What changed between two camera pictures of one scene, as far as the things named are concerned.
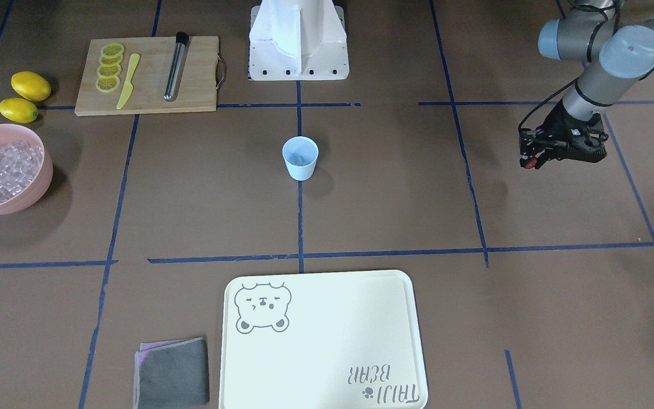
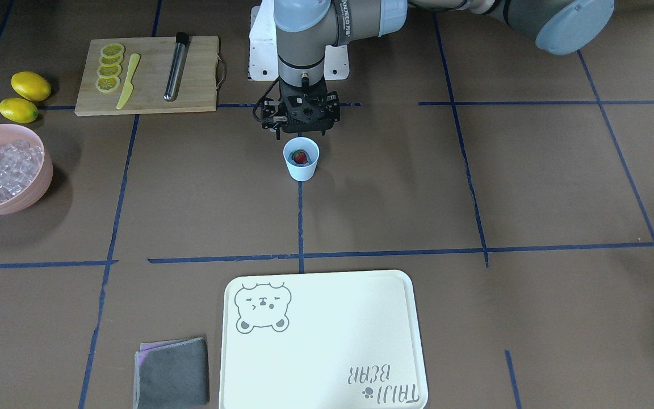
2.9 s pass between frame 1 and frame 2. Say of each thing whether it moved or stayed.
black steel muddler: stayed
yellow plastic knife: stayed
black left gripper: moved
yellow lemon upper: stayed
